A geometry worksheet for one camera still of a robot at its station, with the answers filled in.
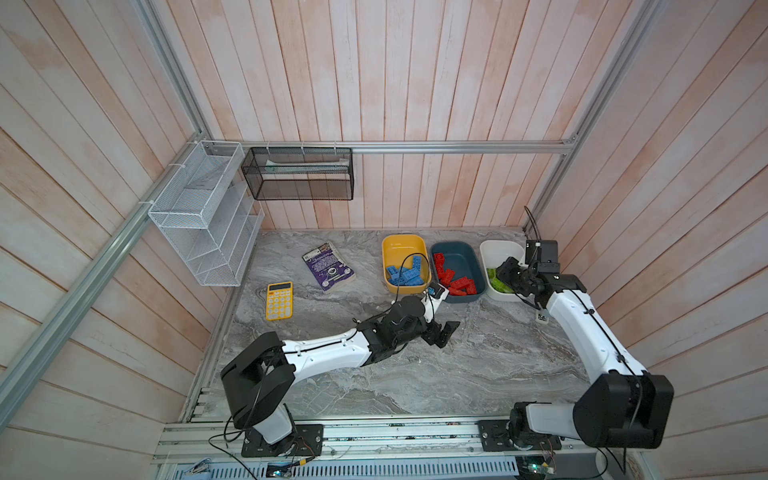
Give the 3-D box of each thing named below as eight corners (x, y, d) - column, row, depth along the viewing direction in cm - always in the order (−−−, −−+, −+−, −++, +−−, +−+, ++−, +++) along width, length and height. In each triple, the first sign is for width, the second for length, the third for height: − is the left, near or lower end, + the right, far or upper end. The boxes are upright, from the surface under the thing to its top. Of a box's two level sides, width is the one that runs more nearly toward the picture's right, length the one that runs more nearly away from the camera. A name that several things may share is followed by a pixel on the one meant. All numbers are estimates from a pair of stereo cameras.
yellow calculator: (267, 322, 97) (266, 319, 95) (268, 288, 105) (266, 284, 104) (295, 316, 98) (294, 313, 97) (293, 283, 107) (292, 280, 105)
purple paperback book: (325, 294, 103) (324, 289, 101) (303, 259, 114) (301, 254, 111) (356, 278, 108) (355, 273, 105) (331, 246, 118) (330, 240, 115)
